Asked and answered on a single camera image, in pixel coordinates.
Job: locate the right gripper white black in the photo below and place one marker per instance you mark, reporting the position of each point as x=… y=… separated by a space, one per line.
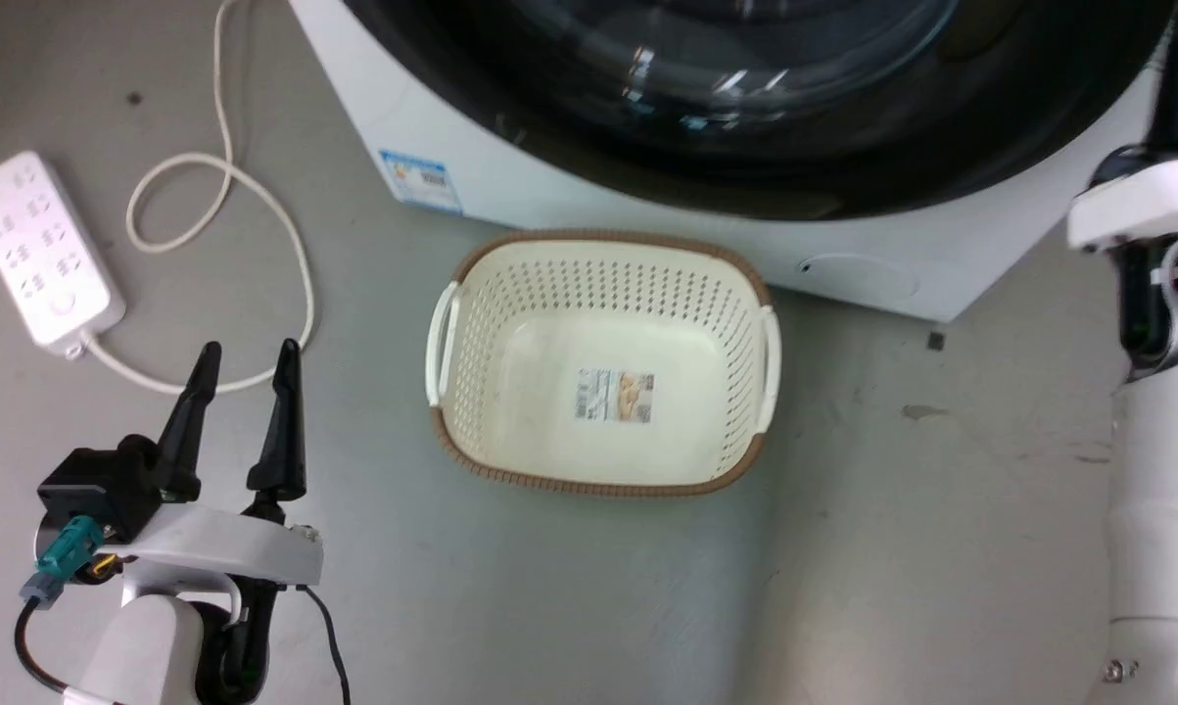
x=1152 y=211

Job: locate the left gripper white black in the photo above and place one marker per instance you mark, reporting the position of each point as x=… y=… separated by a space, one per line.
x=226 y=548

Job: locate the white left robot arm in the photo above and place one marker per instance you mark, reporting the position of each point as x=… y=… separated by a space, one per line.
x=143 y=651

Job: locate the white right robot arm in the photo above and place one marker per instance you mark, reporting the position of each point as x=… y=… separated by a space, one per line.
x=1166 y=499

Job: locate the black round washing machine door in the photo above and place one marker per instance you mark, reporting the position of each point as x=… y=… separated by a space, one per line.
x=843 y=171

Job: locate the white washing machine body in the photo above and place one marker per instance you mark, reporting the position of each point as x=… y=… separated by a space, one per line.
x=520 y=186

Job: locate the white power strip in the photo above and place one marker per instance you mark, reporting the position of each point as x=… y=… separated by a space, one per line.
x=32 y=250

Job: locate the cream laundry basket brown rim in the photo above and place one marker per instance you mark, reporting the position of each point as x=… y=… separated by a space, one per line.
x=549 y=436

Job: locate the blue white energy label sticker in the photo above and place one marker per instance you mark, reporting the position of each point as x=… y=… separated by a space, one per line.
x=420 y=182

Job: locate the printed label sticker in basket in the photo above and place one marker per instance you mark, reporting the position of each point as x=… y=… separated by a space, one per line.
x=615 y=396

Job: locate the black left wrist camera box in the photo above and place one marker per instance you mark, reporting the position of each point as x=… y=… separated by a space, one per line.
x=99 y=485

